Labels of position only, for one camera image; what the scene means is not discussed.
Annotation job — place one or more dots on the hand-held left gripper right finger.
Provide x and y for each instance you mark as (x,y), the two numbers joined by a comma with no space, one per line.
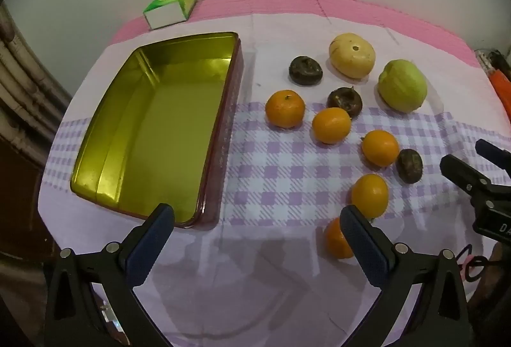
(363,247)

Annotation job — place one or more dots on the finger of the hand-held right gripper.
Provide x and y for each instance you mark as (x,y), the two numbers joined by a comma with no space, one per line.
(492,150)
(461,170)

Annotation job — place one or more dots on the green and white tissue box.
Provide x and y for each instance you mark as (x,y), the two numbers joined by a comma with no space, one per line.
(169,9)

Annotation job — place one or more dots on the orange tangerine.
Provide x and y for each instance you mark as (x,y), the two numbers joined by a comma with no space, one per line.
(336,241)
(331,125)
(369,195)
(285,108)
(380,148)

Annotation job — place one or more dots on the green guava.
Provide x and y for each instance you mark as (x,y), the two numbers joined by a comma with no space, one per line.
(402,85)

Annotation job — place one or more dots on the pale yellow melon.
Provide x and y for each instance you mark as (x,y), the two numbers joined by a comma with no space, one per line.
(351,55)

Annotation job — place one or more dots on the beige patterned curtain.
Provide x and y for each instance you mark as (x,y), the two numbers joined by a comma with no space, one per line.
(20,83)

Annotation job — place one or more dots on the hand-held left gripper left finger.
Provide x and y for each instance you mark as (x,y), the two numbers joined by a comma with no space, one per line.
(153,247)

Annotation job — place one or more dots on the purple checked tablecloth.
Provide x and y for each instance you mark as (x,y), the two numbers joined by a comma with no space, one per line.
(279,179)

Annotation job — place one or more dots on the gold metal tin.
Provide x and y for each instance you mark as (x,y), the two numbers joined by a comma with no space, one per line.
(159,123)

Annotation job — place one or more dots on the dark brown mangosteen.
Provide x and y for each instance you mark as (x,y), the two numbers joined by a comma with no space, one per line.
(409,166)
(344,101)
(305,70)

